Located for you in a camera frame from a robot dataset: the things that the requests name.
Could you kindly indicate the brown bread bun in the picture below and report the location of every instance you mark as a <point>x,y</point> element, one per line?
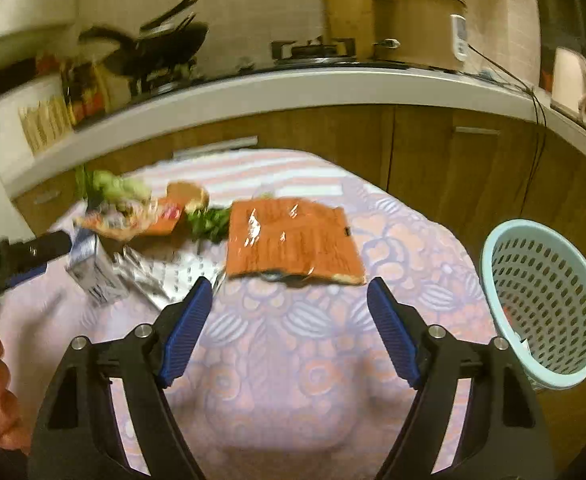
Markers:
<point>188,195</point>

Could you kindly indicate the person's left hand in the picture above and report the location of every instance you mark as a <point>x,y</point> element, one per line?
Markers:
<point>3,400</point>

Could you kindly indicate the light blue plastic basket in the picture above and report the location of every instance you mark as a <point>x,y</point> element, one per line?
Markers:
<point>548,280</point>

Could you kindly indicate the beige rice cooker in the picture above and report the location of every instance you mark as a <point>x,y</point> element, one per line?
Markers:
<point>413,25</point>

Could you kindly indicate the orange snack packet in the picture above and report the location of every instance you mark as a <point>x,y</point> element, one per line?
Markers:
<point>293,245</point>

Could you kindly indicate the light green lettuce scraps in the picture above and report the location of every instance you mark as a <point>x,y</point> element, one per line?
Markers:
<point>118,185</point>

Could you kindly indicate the small white blue carton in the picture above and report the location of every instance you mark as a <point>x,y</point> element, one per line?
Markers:
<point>98,275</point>

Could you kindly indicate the black wok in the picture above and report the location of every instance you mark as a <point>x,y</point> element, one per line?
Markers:
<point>163,50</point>

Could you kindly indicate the wooden cutting board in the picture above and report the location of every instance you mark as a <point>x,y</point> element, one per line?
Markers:
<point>348,0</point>

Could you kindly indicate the dark window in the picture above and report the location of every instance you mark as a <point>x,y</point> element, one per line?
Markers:
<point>558,0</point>

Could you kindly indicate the small red orange packet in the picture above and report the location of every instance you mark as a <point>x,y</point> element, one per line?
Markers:
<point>165,214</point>

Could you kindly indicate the dark green leaf scraps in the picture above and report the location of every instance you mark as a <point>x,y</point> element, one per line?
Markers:
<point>213,222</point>

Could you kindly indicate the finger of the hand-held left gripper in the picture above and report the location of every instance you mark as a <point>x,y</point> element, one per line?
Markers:
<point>30,274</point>
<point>38,249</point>

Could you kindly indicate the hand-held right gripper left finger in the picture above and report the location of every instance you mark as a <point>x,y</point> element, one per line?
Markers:
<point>185,330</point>

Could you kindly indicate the black glass gas hob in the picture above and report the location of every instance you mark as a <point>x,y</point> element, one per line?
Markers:
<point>318,60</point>

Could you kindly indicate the white electric kettle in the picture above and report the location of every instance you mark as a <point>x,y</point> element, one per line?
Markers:
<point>570,80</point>

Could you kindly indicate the silver foil wrapper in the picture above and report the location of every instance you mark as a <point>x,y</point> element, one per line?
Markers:
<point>173,272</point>

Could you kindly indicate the yellow woven basket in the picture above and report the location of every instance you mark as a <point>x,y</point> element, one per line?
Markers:
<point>45,122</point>

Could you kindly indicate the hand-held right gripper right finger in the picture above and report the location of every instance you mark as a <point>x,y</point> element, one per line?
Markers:
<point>393,330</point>

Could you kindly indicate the floral printed tablecloth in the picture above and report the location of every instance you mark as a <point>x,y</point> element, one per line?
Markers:
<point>283,360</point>

